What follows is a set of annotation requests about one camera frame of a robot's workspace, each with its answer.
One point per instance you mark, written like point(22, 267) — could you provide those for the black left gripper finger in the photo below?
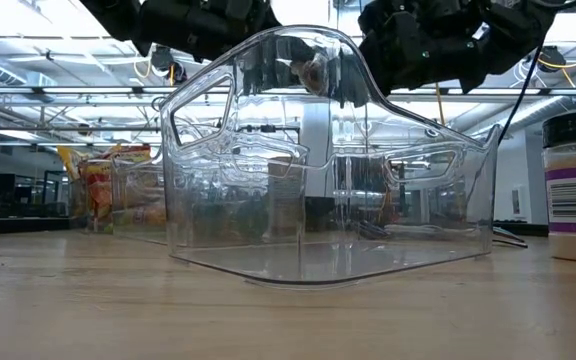
point(263, 70)
point(293, 47)

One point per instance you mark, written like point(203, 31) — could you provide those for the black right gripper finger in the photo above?
point(355, 82)
point(375, 75)

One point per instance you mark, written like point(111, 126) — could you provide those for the red ramen noodle packet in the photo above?
point(99, 195)

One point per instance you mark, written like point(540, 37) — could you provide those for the purple label spice jar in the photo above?
point(568, 200)

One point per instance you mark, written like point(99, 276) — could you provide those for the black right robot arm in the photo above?
point(523, 25)

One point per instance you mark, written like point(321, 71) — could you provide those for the black ceiling device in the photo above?
point(179, 76)
point(550, 56)

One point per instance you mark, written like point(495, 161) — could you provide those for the grey ceiling beam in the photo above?
point(93, 91)

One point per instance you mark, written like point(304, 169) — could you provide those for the clear plastic storage bin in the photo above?
point(268, 260)
point(138, 235)

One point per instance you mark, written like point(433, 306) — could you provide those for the small wall sign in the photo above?
point(515, 202)

